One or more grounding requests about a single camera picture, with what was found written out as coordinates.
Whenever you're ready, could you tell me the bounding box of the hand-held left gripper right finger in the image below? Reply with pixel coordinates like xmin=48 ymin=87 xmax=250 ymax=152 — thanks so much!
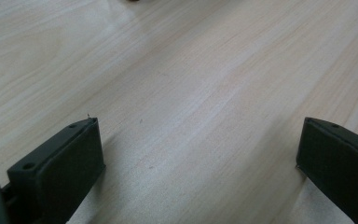
xmin=296 ymin=117 xmax=358 ymax=224

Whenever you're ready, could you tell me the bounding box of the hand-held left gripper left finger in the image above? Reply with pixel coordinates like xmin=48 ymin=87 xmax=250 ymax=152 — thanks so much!
xmin=7 ymin=117 xmax=107 ymax=224

